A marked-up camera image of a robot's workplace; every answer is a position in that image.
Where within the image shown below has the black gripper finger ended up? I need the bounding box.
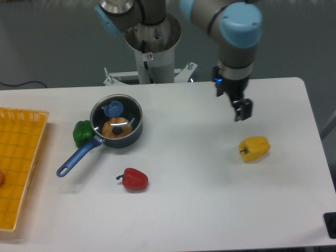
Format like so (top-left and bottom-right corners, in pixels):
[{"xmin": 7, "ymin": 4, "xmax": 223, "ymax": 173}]
[
  {"xmin": 241, "ymin": 99, "xmax": 253, "ymax": 119},
  {"xmin": 232, "ymin": 101, "xmax": 242, "ymax": 122}
]

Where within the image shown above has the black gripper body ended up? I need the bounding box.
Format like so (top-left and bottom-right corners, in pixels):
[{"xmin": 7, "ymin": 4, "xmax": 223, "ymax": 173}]
[{"xmin": 212, "ymin": 66, "xmax": 250, "ymax": 105}]

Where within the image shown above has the dark pot blue handle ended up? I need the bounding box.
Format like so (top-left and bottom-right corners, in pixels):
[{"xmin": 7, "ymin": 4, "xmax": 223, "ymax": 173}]
[{"xmin": 56, "ymin": 94, "xmax": 143, "ymax": 177}]

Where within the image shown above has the glass pot lid blue knob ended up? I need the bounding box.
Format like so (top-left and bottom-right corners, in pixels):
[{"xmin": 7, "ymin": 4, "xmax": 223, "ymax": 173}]
[{"xmin": 90, "ymin": 94, "xmax": 143, "ymax": 141}]

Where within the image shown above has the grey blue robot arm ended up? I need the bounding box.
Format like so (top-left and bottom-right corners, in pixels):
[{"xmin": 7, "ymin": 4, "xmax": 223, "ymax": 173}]
[{"xmin": 95, "ymin": 1, "xmax": 263, "ymax": 121}]

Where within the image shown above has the yellow bell pepper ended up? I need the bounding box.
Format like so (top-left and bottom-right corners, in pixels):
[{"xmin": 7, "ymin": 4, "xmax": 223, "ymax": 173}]
[{"xmin": 239, "ymin": 136, "xmax": 270, "ymax": 162}]

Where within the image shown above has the orange glazed donut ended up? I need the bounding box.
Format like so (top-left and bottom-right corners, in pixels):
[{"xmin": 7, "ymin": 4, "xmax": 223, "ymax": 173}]
[{"xmin": 102, "ymin": 117, "xmax": 133, "ymax": 139}]

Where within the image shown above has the red bell pepper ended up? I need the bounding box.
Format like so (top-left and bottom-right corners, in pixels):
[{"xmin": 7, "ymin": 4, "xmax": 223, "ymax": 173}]
[{"xmin": 116, "ymin": 167, "xmax": 149, "ymax": 191}]

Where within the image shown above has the black corner device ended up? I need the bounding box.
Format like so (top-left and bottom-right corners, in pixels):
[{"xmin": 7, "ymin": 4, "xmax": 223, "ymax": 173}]
[{"xmin": 323, "ymin": 212, "xmax": 336, "ymax": 239}]

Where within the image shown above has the green bell pepper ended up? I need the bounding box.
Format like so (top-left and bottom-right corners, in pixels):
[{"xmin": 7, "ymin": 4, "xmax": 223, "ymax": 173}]
[{"xmin": 72, "ymin": 120, "xmax": 95, "ymax": 148}]

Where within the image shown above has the yellow woven basket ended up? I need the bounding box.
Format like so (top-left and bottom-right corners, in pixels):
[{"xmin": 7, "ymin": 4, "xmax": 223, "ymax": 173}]
[{"xmin": 1, "ymin": 107, "xmax": 49, "ymax": 232}]

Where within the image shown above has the white metal base frame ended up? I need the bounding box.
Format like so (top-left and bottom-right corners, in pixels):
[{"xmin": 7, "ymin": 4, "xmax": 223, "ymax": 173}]
[{"xmin": 103, "ymin": 62, "xmax": 198, "ymax": 86}]

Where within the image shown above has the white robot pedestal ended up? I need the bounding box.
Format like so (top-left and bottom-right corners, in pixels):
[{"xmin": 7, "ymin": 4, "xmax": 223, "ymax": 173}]
[{"xmin": 124, "ymin": 14, "xmax": 181, "ymax": 84}]

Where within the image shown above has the black floor cable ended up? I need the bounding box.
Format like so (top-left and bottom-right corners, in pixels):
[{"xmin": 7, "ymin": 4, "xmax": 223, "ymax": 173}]
[{"xmin": 0, "ymin": 80, "xmax": 48, "ymax": 89}]

